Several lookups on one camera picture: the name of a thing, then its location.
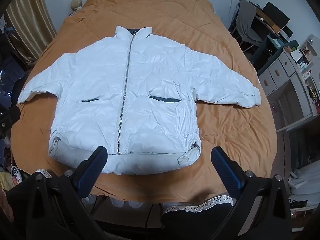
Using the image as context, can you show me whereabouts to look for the beige striped curtain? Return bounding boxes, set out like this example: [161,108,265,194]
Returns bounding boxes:
[5,0,57,63]

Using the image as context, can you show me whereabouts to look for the white folded bedding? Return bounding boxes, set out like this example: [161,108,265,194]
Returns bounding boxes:
[287,164,320,195]

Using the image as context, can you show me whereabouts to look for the person's black lace-trimmed garment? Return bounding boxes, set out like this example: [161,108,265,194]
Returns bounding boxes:
[161,195,235,240]

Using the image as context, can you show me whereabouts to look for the white shoes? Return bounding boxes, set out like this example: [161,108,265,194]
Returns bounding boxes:
[81,194,144,209]

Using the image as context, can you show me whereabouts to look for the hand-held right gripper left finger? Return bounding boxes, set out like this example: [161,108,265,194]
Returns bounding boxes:
[6,146,108,240]

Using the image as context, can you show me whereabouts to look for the black monitor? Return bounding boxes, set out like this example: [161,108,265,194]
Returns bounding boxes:
[262,2,291,31]

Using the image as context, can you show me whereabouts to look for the white puffer jacket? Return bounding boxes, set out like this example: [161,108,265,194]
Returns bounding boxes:
[17,26,262,174]

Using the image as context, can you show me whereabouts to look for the grey drawer cabinet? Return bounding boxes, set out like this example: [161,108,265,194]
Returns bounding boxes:
[257,47,320,132]

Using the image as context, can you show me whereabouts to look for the orange quilt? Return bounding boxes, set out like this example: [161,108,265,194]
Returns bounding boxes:
[10,0,277,205]

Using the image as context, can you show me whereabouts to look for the grey chair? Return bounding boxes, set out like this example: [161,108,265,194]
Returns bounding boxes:
[234,0,264,48]

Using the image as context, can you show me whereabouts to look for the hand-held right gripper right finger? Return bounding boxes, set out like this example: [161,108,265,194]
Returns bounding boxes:
[211,147,292,240]

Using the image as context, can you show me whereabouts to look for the dark desk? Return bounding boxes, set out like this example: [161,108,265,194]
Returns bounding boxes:
[250,6,293,67]

